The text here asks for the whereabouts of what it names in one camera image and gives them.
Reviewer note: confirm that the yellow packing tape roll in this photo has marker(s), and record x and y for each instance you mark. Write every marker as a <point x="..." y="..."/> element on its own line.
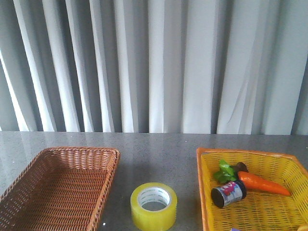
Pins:
<point x="147" y="220"/>

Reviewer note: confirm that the grey pleated curtain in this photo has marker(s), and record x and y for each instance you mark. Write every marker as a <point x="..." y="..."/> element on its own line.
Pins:
<point x="161" y="66"/>

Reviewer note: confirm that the orange toy carrot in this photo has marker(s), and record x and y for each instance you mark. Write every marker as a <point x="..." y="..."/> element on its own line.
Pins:
<point x="251" y="181"/>

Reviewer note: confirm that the brown toy figurine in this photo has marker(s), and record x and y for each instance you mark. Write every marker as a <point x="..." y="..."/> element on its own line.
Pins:
<point x="240" y="166"/>

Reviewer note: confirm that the small labelled jar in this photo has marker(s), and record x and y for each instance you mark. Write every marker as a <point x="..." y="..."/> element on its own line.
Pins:
<point x="229" y="193"/>

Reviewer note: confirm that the brown wicker basket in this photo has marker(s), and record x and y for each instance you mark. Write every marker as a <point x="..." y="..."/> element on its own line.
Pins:
<point x="62" y="189"/>

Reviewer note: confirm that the yellow plastic woven basket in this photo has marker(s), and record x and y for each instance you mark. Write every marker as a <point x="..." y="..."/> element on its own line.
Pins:
<point x="258" y="211"/>

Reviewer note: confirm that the orange object at corner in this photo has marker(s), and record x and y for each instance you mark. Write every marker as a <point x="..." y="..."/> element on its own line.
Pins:
<point x="303" y="227"/>

